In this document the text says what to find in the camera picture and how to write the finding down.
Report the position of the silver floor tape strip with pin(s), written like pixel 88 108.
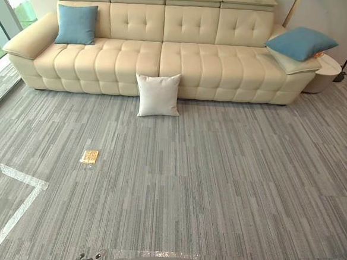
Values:
pixel 166 254

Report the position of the silver floor tape outline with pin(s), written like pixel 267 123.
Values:
pixel 13 211

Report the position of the brass floor socket plate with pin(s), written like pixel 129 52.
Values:
pixel 90 156

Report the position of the white square cushion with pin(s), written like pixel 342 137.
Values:
pixel 158 97

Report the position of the cream leather tufted sofa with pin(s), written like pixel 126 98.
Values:
pixel 196 57

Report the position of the blue square cushion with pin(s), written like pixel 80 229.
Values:
pixel 301 43
pixel 76 25

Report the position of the glass window panel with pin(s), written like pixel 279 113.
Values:
pixel 7 17

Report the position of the round white side table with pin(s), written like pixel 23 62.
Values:
pixel 324 75

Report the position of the orange packet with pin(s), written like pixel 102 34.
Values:
pixel 319 55

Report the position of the wooden lamp pole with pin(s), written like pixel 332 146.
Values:
pixel 290 10

